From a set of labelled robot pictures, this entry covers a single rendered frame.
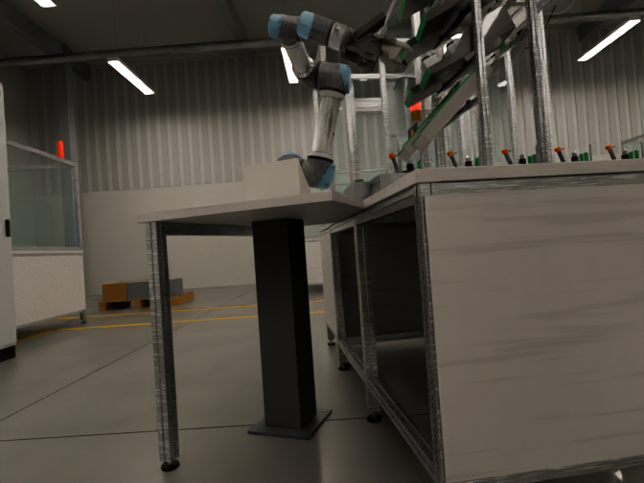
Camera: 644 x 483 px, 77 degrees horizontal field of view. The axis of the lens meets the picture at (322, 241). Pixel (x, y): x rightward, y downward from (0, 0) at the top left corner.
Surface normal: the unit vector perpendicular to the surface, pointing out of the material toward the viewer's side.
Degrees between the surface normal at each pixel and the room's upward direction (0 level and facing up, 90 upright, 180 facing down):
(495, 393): 90
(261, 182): 90
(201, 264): 90
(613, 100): 90
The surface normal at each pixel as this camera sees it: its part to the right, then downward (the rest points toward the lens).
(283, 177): -0.37, 0.00
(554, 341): 0.12, -0.03
